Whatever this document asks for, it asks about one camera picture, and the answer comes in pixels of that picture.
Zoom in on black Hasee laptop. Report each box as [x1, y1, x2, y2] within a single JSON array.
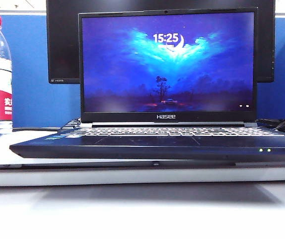
[[9, 6, 285, 162]]

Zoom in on white desk slab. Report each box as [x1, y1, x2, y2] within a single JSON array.
[[0, 166, 285, 188]]

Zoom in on black keyboard with white keys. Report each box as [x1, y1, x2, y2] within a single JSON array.
[[60, 118, 82, 130]]

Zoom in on black ASUS monitor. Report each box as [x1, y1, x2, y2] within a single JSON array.
[[45, 0, 276, 85]]

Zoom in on blue desk partition panel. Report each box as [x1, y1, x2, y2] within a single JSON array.
[[0, 13, 285, 130]]

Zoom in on black cable along partition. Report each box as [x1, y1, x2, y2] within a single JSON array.
[[12, 126, 61, 132]]

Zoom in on black laptop power cable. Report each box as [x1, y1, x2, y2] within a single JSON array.
[[256, 112, 285, 133]]

